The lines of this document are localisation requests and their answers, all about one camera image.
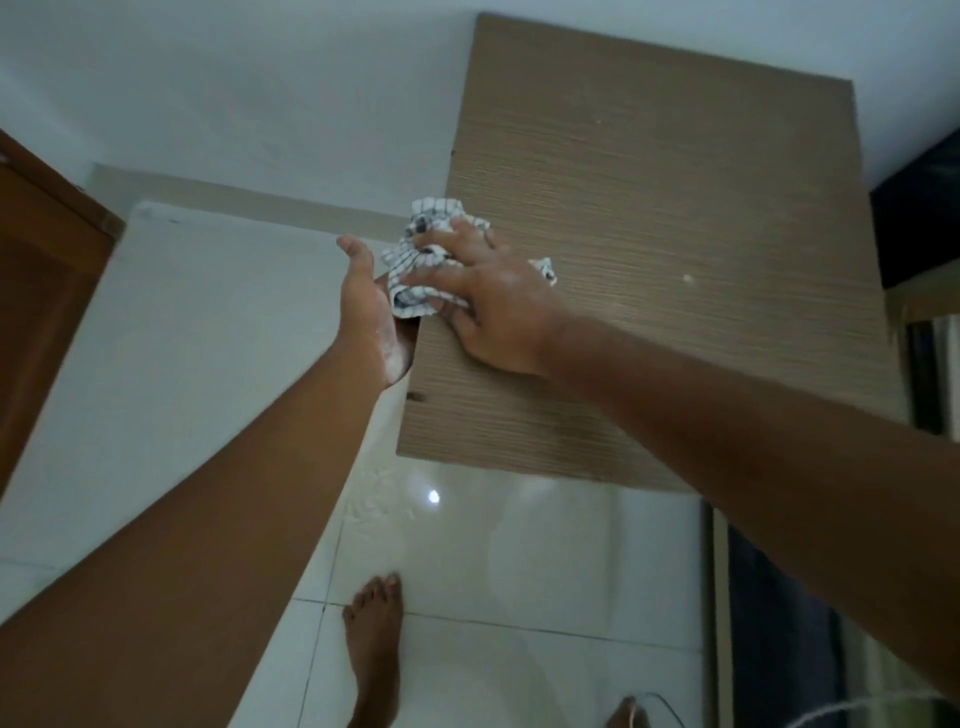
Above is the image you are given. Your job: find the person's left hand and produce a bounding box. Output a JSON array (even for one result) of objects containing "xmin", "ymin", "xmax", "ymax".
[{"xmin": 333, "ymin": 234, "xmax": 421, "ymax": 391}]

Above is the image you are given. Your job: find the person's right hand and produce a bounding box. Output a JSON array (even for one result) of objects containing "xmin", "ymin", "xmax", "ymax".
[{"xmin": 399, "ymin": 217, "xmax": 579, "ymax": 379}]

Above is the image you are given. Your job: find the white checkered cleaning cloth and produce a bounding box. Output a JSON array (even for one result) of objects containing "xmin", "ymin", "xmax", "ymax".
[{"xmin": 380, "ymin": 197, "xmax": 558, "ymax": 320}]

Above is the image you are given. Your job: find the person's right forearm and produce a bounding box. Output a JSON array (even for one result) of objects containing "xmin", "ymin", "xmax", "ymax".
[{"xmin": 539, "ymin": 318, "xmax": 960, "ymax": 706}]

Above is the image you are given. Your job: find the person's left forearm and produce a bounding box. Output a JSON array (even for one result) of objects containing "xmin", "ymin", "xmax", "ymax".
[{"xmin": 0, "ymin": 337, "xmax": 395, "ymax": 728}]

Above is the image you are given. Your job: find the brown wooden drawer cabinet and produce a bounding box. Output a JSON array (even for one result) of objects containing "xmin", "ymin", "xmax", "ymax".
[{"xmin": 395, "ymin": 11, "xmax": 913, "ymax": 495}]

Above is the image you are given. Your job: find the person's left foot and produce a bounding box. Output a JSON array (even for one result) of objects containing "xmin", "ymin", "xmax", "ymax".
[{"xmin": 342, "ymin": 573, "xmax": 406, "ymax": 728}]

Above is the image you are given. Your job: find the person's foot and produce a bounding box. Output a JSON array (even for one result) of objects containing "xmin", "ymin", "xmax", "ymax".
[
  {"xmin": 605, "ymin": 695, "xmax": 650, "ymax": 728},
  {"xmin": 342, "ymin": 573, "xmax": 406, "ymax": 728}
]

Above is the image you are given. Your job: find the person's right foot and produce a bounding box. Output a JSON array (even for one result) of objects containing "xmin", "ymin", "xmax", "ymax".
[{"xmin": 605, "ymin": 695, "xmax": 650, "ymax": 728}]

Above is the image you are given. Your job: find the brown wooden door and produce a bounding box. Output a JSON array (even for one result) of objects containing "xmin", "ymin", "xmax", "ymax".
[{"xmin": 0, "ymin": 128, "xmax": 125, "ymax": 496}]

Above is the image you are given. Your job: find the striped bed sheet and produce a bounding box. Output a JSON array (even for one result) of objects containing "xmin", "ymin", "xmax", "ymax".
[{"xmin": 839, "ymin": 258, "xmax": 960, "ymax": 728}]

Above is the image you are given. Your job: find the dark bed base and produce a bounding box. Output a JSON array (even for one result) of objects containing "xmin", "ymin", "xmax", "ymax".
[{"xmin": 727, "ymin": 524, "xmax": 849, "ymax": 728}]

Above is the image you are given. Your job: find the thin white wire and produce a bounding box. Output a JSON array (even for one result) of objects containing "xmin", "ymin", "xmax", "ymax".
[{"xmin": 629, "ymin": 691, "xmax": 688, "ymax": 728}]

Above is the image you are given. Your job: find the thick white cable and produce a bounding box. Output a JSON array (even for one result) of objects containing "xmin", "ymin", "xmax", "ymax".
[{"xmin": 783, "ymin": 688, "xmax": 960, "ymax": 728}]

